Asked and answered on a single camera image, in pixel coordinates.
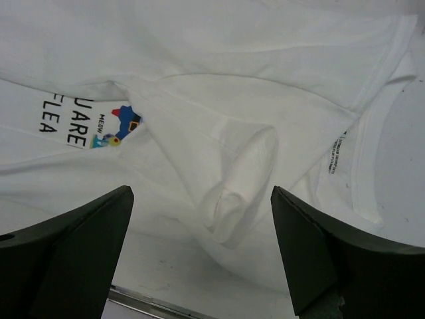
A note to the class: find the white printed t-shirt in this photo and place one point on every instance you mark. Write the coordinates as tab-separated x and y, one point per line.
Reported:
202	108

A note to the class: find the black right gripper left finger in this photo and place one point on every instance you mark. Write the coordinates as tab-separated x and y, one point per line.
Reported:
63	267

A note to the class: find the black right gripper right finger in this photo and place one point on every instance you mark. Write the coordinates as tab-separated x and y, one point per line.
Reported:
335	270

